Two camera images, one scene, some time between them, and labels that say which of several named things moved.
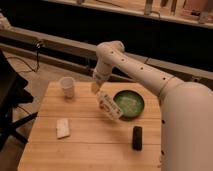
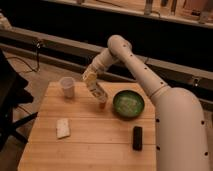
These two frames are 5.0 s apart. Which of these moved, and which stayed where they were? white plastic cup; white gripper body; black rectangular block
Moved: white gripper body
Stayed: black rectangular block; white plastic cup
